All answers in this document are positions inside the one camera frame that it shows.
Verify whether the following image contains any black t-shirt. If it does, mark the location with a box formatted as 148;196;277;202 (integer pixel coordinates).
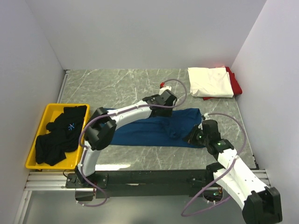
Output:
35;105;87;166

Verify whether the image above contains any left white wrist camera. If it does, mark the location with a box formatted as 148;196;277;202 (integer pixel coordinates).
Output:
159;82;171;95

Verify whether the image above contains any black base bar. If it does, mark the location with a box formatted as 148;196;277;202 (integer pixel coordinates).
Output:
65;169;212;201

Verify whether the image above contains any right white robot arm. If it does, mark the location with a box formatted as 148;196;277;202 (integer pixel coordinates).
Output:
185;119;283;224

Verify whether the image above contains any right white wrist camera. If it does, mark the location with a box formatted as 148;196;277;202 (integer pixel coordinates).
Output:
201;114;211;120

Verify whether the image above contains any folded white t-shirt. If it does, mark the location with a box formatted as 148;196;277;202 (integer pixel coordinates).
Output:
187;67;234;98

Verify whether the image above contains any folded red t-shirt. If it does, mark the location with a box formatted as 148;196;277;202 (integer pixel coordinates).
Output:
203;67;242;100

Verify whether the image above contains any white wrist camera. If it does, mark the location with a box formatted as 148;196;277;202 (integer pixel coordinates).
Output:
201;114;211;120
159;82;171;95

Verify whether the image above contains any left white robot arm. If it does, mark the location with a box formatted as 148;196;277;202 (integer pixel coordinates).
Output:
75;89;177;188

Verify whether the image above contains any blue t-shirt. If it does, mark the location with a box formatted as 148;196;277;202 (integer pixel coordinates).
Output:
110;108;204;148

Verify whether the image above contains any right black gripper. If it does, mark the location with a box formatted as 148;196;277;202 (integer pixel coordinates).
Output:
182;124;209;147

